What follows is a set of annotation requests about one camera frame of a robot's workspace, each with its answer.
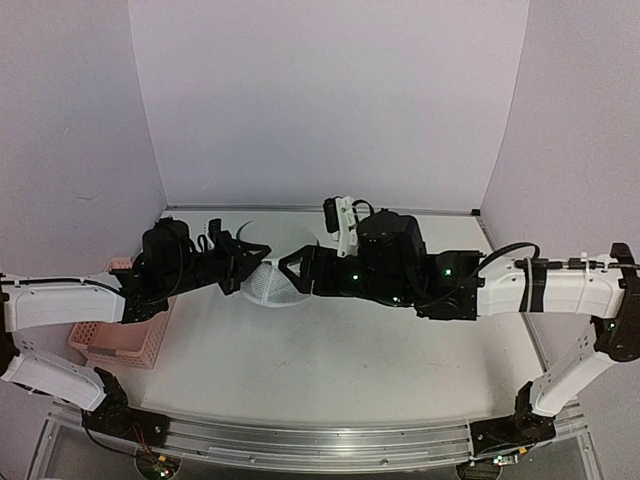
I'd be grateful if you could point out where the pink perforated plastic basket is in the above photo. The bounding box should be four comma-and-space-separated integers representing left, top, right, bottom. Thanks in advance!
67, 256, 182, 371

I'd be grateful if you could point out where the aluminium front rail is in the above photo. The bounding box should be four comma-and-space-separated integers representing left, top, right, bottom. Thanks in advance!
51, 401, 586, 473

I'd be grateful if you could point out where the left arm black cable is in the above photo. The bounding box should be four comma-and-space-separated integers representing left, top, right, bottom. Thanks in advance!
0, 277, 126, 301

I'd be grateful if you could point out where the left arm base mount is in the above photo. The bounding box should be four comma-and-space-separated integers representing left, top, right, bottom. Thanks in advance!
82, 367, 170, 447

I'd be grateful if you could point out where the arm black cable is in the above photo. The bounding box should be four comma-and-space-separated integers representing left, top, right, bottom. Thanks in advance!
0, 277, 126, 301
474, 242, 544, 281

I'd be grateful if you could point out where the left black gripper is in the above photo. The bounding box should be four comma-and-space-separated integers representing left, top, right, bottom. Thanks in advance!
161, 229, 270, 298

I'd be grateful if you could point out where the white mesh laundry bag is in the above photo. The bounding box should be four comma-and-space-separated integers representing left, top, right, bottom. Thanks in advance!
236, 219, 317, 309

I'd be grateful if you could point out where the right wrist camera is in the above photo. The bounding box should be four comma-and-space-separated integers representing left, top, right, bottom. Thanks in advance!
323, 196, 374, 258

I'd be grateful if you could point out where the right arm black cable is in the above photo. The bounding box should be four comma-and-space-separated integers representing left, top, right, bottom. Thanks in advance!
474, 242, 544, 281

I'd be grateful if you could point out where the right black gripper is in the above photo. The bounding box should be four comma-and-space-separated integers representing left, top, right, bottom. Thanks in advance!
279, 247, 415, 310

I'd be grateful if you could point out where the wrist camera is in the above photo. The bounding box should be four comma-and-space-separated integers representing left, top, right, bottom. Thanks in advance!
203, 218, 222, 248
323, 196, 374, 258

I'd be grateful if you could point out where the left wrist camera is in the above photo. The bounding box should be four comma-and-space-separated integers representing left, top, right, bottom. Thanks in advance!
203, 218, 222, 248

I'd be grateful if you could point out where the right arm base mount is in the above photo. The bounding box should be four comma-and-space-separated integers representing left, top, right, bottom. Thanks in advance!
469, 381, 556, 458

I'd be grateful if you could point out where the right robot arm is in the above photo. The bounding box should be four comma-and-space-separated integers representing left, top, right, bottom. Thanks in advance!
278, 207, 639, 443

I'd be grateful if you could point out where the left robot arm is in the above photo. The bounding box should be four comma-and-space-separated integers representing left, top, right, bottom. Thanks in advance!
1, 217, 271, 437

